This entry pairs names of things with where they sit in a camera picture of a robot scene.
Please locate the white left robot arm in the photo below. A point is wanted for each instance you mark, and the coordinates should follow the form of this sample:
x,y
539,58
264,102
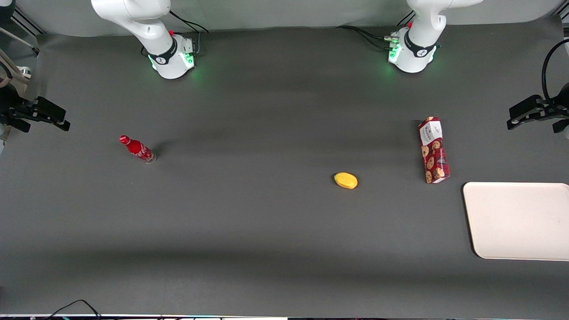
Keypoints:
x,y
418,49

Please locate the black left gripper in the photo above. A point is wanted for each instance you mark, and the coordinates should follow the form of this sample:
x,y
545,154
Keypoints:
x,y
556,109

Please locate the aluminium frame rail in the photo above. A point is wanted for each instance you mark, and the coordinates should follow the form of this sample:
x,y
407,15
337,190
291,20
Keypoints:
x,y
26,21

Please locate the red cookie box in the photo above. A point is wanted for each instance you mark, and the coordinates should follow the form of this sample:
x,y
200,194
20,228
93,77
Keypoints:
x,y
433,151

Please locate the dark grey table mat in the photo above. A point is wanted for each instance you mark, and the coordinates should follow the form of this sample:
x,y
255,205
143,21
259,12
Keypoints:
x,y
266,222

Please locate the yellow mango toy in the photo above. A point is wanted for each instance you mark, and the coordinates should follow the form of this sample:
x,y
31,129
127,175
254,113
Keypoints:
x,y
346,180

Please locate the beige plastic tray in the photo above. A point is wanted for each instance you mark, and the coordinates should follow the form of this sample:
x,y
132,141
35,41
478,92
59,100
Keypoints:
x,y
515,222

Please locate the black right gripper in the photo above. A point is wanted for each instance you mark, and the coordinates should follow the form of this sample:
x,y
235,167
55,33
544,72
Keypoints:
x,y
14,110

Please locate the red soda bottle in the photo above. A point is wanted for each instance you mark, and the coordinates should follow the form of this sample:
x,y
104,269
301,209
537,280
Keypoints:
x,y
137,148

